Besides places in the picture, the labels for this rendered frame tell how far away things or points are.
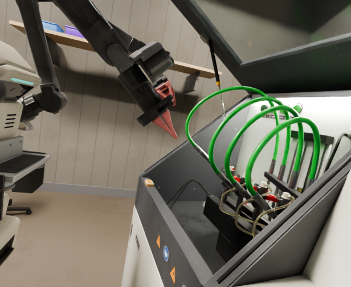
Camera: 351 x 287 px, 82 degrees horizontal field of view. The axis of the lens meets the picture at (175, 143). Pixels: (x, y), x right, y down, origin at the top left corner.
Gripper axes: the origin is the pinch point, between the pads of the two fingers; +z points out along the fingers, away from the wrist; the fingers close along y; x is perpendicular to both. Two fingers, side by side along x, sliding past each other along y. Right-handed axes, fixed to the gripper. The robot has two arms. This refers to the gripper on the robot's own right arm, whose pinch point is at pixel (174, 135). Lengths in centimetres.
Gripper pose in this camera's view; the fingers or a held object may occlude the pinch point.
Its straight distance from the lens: 52.4
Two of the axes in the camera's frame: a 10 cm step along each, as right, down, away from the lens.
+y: 8.1, -5.9, 0.0
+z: 5.8, 7.9, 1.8
